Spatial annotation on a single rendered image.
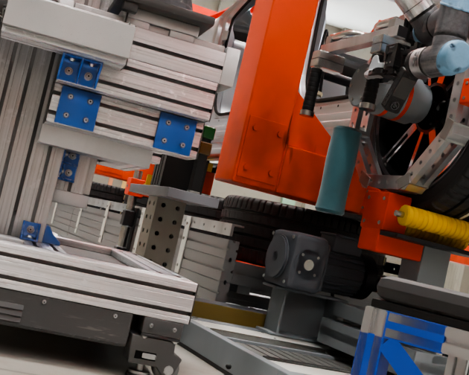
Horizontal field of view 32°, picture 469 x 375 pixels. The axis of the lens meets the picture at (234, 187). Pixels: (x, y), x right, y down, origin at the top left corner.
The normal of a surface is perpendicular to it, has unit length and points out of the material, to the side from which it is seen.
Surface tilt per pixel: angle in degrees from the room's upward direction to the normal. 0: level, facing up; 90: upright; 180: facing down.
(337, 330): 90
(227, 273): 90
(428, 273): 90
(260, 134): 90
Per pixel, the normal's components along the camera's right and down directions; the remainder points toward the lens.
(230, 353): -0.90, -0.23
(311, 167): 0.39, 0.03
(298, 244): 0.01, -0.06
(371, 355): -0.55, -0.18
